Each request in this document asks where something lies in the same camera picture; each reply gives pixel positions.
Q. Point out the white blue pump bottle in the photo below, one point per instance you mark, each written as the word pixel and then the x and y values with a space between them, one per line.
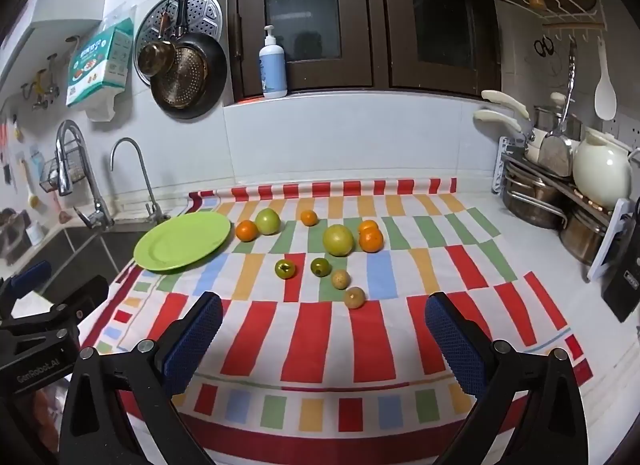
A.
pixel 272 70

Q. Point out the white ceramic kettle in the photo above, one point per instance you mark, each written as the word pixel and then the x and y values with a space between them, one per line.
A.
pixel 600 170

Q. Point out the dark wooden window frame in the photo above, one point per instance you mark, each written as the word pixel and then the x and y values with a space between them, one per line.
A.
pixel 380 45

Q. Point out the steel pot with lid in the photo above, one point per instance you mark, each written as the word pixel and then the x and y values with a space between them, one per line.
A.
pixel 545 120

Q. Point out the brown longan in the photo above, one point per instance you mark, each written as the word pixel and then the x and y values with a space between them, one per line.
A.
pixel 354 298
pixel 340 279

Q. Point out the green white bag package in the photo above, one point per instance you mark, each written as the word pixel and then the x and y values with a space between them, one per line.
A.
pixel 97 65

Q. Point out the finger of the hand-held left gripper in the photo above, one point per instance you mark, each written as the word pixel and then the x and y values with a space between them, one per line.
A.
pixel 30 279
pixel 82 297

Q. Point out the large yellow-green pear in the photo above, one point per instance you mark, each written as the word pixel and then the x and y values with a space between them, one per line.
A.
pixel 338 241

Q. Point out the white cup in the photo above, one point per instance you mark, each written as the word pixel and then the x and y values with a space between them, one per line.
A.
pixel 34 234

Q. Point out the green plate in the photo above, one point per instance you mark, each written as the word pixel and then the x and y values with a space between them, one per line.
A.
pixel 180 241

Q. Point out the wall hook row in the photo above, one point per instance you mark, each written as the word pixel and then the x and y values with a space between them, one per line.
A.
pixel 42 82

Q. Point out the gooseneck steel faucet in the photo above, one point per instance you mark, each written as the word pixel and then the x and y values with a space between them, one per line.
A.
pixel 142 170

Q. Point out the green apple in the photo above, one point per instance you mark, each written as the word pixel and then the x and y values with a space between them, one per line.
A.
pixel 267 221

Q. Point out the black scissors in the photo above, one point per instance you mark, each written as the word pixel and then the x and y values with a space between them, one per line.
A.
pixel 543 47

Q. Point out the white rice paddle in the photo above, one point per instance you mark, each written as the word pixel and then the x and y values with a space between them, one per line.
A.
pixel 605 95

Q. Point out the metal bowl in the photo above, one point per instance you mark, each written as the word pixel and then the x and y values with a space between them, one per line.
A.
pixel 12 230

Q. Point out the black frying pan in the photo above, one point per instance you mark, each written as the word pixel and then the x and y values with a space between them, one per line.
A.
pixel 212 77

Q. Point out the striped colourful tablecloth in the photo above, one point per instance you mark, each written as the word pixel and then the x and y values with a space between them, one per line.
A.
pixel 320 345

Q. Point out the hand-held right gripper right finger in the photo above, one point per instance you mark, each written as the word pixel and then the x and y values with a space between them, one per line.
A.
pixel 450 332

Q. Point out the pull-down steel faucet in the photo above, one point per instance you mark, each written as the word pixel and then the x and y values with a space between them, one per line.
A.
pixel 65 165

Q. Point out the white dish rack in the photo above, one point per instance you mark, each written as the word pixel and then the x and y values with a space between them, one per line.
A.
pixel 607 250

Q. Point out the small brass saucepan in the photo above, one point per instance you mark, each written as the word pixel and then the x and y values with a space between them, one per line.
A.
pixel 155 57

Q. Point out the black box device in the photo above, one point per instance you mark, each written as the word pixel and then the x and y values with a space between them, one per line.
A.
pixel 625 275

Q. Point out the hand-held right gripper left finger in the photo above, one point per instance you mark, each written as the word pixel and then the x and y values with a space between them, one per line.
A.
pixel 197 332

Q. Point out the orange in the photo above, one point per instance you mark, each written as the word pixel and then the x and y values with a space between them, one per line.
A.
pixel 246 231
pixel 368 224
pixel 371 241
pixel 309 218

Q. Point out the brass colander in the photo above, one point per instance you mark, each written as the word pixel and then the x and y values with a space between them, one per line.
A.
pixel 182 77

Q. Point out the round metal steamer plate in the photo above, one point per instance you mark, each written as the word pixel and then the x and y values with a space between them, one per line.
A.
pixel 202 12

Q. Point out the green tomato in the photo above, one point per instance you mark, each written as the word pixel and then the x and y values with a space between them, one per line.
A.
pixel 284 269
pixel 320 267

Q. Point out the steel sink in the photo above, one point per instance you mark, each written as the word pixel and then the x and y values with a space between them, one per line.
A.
pixel 55 255

